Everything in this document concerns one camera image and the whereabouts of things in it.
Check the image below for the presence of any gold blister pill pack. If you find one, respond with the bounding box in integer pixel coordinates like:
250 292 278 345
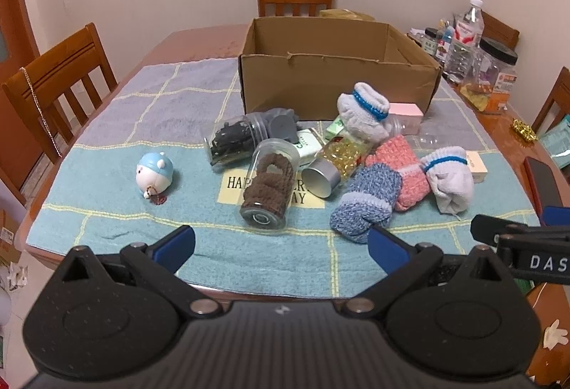
460 83 510 115

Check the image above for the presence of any green tissue pack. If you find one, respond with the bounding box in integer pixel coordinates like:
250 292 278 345
323 117 345 141
295 128 325 167

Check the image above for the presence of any wooden chair left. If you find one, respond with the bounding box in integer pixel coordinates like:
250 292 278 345
0 22 119 207

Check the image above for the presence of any jar of brown hair ties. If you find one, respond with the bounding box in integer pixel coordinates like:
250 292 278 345
240 138 300 232

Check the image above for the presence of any wooden chair far right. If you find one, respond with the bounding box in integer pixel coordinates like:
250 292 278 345
482 11 520 50

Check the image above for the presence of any pink knit sock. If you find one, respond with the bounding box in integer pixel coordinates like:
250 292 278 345
365 135 431 212

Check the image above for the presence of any clear jar black lid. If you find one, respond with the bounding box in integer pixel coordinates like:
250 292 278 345
470 36 518 111

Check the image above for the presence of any teal packet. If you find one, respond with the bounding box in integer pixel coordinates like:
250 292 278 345
539 115 570 170

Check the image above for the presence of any gold ribbon bow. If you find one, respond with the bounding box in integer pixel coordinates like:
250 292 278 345
511 119 538 143

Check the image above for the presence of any blue grey checked towel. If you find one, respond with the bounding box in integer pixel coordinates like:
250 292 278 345
25 57 542 300

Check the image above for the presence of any blue knit sock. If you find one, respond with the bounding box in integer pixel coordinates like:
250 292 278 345
330 163 402 244

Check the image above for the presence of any small beige box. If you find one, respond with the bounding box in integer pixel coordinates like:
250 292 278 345
466 150 488 183

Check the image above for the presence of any dark lid small jar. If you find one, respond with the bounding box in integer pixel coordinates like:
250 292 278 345
422 27 439 57

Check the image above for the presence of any green tissue pack front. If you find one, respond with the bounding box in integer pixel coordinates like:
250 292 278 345
295 128 325 167

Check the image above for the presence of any jar of golden capsules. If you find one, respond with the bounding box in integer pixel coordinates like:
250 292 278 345
301 134 372 199

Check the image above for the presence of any brown cardboard box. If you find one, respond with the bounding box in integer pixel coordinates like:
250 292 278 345
239 17 441 121

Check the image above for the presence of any clear water bottle red label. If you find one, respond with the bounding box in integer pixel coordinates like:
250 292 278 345
444 0 484 84

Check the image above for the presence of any white sock blue band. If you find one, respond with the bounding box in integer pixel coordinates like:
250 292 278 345
419 145 475 215
337 82 390 144

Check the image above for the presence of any pink small box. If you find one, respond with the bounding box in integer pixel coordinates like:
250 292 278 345
389 102 424 135

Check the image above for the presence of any blue white piggy toy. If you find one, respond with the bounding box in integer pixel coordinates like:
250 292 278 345
135 152 174 205

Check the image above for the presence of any black smartphone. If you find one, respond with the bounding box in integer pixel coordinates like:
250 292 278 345
523 157 562 218

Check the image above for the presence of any gold wrapped package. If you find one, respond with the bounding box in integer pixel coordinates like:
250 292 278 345
319 9 375 22

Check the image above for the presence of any small blue label bottle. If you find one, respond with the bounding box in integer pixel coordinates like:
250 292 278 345
435 25 454 63

